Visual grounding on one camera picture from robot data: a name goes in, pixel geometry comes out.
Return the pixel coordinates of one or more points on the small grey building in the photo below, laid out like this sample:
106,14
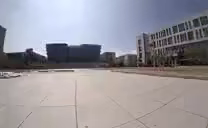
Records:
108,57

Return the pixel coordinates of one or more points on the pale low building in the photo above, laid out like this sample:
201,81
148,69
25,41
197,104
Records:
128,60

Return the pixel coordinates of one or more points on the grey paved plaza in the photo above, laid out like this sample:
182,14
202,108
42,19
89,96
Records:
102,96

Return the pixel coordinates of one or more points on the dark twin-block building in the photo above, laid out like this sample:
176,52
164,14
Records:
72,52

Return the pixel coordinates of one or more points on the brown bare ground strip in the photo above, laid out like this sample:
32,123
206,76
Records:
178,72

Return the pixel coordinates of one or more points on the low dark building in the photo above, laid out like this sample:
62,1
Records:
27,57

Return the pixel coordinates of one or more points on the large white office building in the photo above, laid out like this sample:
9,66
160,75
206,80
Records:
182,41

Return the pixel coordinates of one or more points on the pale rubble heap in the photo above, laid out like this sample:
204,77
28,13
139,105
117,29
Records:
0,74

